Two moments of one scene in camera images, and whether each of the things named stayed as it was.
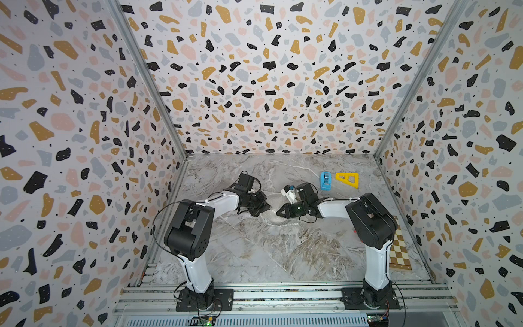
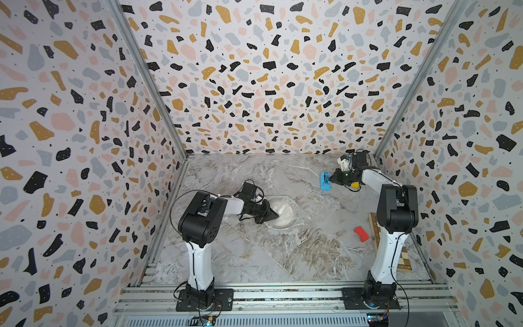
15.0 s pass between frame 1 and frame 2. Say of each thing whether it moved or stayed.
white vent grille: stayed
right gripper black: moved
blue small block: stayed
